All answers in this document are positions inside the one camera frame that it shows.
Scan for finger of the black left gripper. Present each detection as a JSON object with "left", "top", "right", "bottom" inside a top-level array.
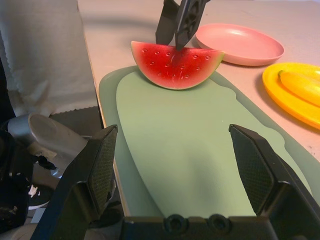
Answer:
[
  {"left": 174, "top": 0, "right": 210, "bottom": 51},
  {"left": 154, "top": 0, "right": 182, "bottom": 46}
]

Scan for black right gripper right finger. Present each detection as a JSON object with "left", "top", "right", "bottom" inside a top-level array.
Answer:
[{"left": 228, "top": 124, "right": 320, "bottom": 240}]

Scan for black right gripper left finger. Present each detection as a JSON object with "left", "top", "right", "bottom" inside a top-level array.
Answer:
[{"left": 29, "top": 124, "right": 119, "bottom": 240}]

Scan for red watermelon slice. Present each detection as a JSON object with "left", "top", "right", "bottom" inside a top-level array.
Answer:
[{"left": 130, "top": 41, "right": 225, "bottom": 91}]

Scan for yellow toy banana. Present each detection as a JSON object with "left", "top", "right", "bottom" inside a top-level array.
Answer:
[{"left": 277, "top": 69, "right": 320, "bottom": 108}]

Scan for pink plastic plate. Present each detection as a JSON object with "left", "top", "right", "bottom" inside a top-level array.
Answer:
[{"left": 194, "top": 23, "right": 285, "bottom": 67}]

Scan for grey robot right leg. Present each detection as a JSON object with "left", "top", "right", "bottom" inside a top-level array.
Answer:
[{"left": 4, "top": 112, "right": 89, "bottom": 180}]

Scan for yellow plastic plate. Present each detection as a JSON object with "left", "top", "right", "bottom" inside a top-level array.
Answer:
[{"left": 261, "top": 62, "right": 320, "bottom": 131}]

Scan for green cutting board mat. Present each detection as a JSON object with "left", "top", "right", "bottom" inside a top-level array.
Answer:
[{"left": 98, "top": 65, "right": 313, "bottom": 218}]

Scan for white scalloped edge sheet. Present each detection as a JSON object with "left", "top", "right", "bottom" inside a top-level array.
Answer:
[{"left": 0, "top": 0, "right": 99, "bottom": 117}]

